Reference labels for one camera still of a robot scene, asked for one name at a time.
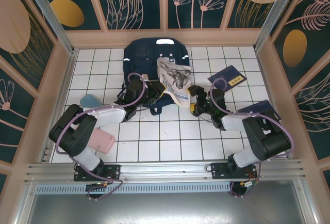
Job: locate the white magazine with drawing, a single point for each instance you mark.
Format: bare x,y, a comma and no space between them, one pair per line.
175,79

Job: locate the navy notebook with yellow label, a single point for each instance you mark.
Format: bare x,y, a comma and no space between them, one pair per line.
229,75

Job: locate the navy blue backpack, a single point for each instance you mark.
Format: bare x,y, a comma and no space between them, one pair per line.
141,58

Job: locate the light blue pencil case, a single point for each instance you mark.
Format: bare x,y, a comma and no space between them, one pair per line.
89,100

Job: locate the pink pencil case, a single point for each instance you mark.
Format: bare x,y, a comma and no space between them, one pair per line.
103,141

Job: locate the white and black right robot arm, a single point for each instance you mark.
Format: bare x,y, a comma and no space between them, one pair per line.
265,138

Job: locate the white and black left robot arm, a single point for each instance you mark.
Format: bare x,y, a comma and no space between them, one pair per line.
72,133

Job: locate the steel sheet panel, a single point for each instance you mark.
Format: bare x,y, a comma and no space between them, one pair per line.
165,208

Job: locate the aluminium mounting rail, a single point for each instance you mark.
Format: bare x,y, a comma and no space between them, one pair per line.
165,169

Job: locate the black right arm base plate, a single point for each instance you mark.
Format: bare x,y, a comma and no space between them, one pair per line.
219,172

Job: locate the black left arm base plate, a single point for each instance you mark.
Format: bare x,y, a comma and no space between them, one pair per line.
113,172

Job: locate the aluminium side rail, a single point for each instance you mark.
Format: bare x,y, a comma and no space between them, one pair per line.
63,89

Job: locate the aluminium frame post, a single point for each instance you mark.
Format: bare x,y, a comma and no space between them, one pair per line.
50,15
275,15

